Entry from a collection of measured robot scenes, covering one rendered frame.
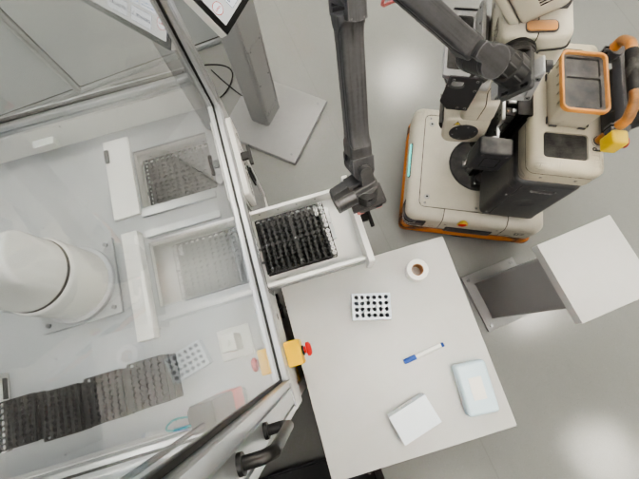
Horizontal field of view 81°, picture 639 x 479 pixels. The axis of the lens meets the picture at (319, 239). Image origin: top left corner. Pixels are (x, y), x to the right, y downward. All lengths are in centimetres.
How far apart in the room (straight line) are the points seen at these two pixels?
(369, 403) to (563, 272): 77
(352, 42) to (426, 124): 128
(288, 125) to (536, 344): 180
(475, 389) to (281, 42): 229
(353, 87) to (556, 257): 92
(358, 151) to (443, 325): 65
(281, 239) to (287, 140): 121
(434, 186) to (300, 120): 91
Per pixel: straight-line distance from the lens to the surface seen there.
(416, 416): 125
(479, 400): 130
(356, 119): 91
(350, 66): 88
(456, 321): 132
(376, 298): 123
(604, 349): 242
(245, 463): 51
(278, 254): 119
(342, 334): 126
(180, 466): 40
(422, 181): 194
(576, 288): 149
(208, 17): 150
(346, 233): 123
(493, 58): 103
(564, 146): 158
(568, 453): 235
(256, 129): 236
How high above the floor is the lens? 202
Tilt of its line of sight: 75 degrees down
